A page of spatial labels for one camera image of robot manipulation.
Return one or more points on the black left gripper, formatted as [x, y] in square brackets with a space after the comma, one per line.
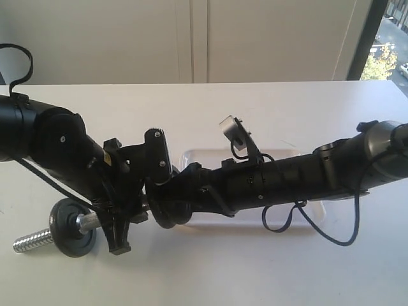
[120, 196]

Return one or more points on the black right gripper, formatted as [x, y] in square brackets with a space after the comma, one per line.
[196, 187]

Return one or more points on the black weight plate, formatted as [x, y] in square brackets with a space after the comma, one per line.
[161, 196]
[174, 214]
[65, 230]

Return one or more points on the chrome threaded dumbbell bar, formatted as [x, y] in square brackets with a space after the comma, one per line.
[43, 237]

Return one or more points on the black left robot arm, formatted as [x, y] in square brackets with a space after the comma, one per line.
[52, 143]

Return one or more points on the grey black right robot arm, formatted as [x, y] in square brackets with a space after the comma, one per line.
[376, 156]

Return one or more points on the white parked car outside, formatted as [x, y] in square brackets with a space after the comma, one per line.
[403, 69]

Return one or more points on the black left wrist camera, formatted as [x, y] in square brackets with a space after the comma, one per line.
[151, 158]

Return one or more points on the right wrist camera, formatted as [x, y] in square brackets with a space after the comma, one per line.
[240, 139]

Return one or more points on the black window frame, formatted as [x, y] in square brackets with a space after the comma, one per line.
[366, 39]

